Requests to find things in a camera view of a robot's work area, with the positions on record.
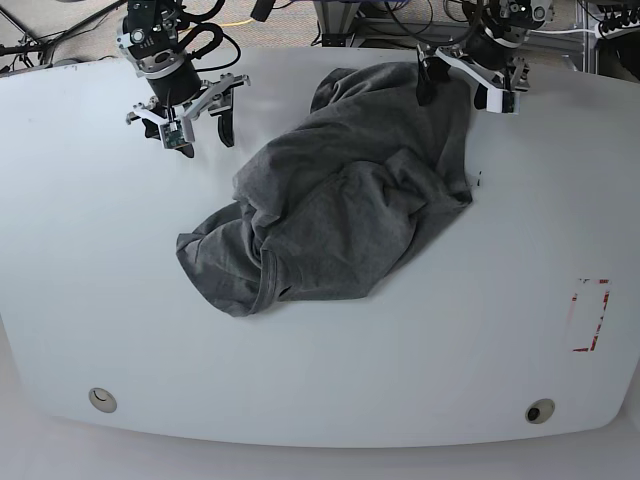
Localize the right table grommet hole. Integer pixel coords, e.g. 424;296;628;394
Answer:
525;398;556;425

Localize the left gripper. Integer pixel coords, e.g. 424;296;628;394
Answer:
416;27;530;111

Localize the black tripod stand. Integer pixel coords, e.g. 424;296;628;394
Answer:
1;1;125;74

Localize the white power strip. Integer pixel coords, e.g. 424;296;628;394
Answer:
594;10;639;39

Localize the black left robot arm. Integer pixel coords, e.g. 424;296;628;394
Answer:
416;0;553;114

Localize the aluminium frame post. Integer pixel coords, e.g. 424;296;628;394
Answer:
312;1;360;47

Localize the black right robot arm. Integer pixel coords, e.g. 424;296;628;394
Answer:
116;0;250;158

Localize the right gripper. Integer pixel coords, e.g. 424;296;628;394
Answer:
126;53;250;159

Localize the red tape rectangle marking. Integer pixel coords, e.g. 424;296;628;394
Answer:
566;278;611;353

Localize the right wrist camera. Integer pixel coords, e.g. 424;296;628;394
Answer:
158;118;195;150

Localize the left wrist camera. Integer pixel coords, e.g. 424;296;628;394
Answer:
485;87;520;114

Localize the table grommet hole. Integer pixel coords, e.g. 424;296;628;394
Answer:
88;388;117;414
525;398;556;425

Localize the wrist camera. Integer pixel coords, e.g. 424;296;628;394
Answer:
158;118;195;150
485;87;520;114

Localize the grey T-shirt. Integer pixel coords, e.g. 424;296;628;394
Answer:
176;62;472;317

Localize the white cable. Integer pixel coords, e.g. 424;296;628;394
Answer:
529;25;599;37

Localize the left table grommet hole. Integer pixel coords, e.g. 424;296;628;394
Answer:
88;388;117;414

